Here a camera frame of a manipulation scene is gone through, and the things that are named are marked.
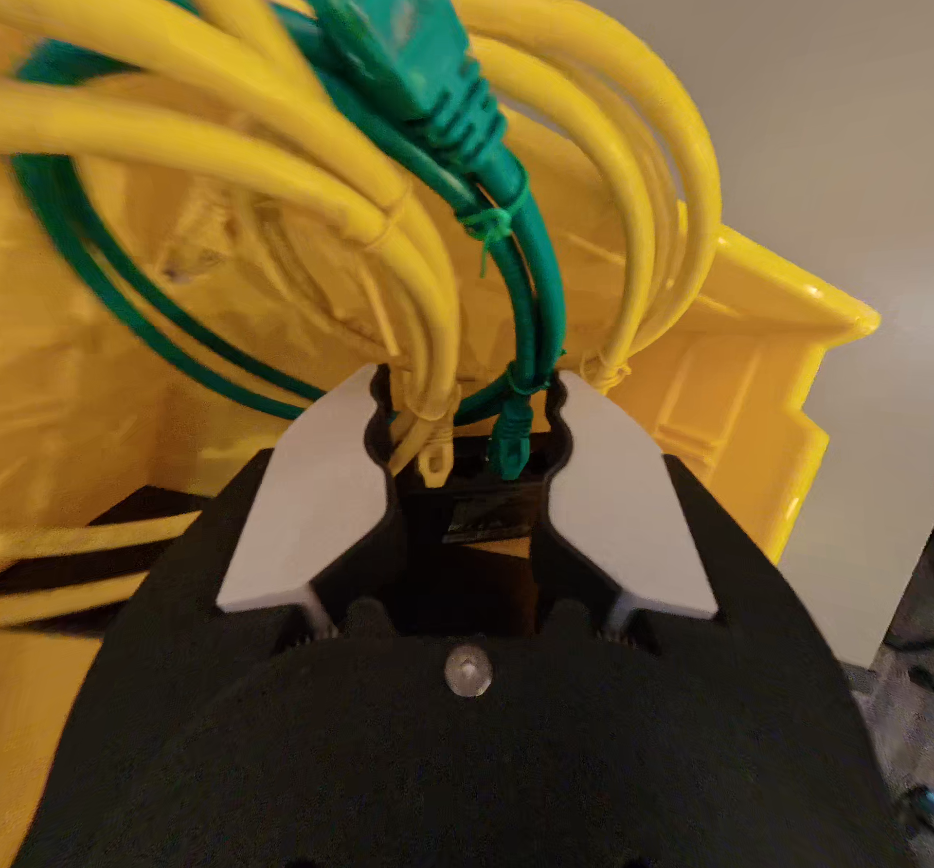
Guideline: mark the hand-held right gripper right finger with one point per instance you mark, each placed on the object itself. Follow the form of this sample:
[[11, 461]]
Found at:
[[620, 510]]

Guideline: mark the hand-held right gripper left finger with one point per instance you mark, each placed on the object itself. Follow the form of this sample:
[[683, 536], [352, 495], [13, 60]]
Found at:
[[314, 510]]

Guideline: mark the yellow plastic storage bin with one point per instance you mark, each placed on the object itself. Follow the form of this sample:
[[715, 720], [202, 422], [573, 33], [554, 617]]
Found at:
[[744, 386]]

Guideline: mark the black bin divider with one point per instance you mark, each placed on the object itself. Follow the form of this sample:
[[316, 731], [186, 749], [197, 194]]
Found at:
[[496, 492]]

